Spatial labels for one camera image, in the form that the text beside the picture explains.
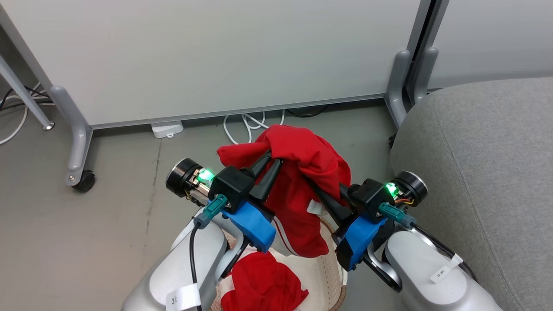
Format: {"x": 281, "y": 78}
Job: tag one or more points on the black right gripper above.
{"x": 369, "y": 194}

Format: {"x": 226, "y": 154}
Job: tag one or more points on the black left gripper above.
{"x": 233, "y": 183}

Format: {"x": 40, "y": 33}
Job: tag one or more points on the red garment with white stripes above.
{"x": 302, "y": 172}

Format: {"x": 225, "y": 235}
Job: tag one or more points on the red garment with white trim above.
{"x": 263, "y": 283}

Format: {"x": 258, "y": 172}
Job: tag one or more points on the white tag on right arm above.
{"x": 445, "y": 270}

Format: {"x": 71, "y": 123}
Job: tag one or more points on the white tag on left arm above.
{"x": 183, "y": 297}

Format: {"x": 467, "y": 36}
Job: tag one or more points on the cream perforated laundry basket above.
{"x": 322, "y": 263}

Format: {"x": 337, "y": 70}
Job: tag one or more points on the white power adapter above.
{"x": 166, "y": 128}

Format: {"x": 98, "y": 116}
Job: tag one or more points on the wide white partition panel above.
{"x": 216, "y": 56}

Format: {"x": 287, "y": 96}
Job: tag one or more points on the grey fabric sofa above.
{"x": 484, "y": 172}

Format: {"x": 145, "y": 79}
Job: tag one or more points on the black caster wheel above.
{"x": 85, "y": 181}

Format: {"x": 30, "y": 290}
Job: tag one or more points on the grey partition leg with caster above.
{"x": 80, "y": 138}

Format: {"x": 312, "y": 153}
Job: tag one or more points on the narrow white partition panel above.
{"x": 492, "y": 39}

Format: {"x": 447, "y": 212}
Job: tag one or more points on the grey metal table leg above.
{"x": 21, "y": 93}

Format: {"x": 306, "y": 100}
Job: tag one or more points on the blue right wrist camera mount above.
{"x": 360, "y": 237}

